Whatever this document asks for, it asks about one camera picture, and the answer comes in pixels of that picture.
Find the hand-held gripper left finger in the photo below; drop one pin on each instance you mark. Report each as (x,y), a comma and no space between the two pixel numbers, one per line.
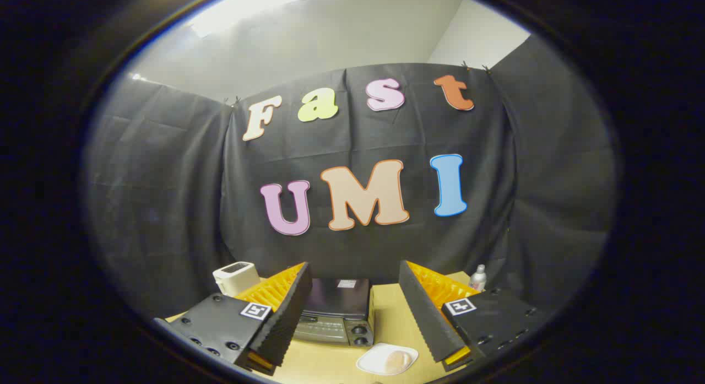
(286,318)

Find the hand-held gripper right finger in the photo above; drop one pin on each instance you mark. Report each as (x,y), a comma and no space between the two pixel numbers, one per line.
(427,312)

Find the black toaster oven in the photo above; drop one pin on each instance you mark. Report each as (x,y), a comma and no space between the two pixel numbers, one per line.
(337,312)

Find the pale bread roll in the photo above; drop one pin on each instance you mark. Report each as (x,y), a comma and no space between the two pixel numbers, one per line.
(397,361)

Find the white toaster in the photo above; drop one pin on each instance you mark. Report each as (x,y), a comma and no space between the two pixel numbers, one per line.
(236,277)

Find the small clear bottle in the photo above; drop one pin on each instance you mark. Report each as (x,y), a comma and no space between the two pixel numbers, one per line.
(478,279)

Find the white plate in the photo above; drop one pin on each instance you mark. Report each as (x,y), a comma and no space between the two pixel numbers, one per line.
(370,362)

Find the black backdrop cloth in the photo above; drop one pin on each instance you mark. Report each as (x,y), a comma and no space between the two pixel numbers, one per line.
(358,207)

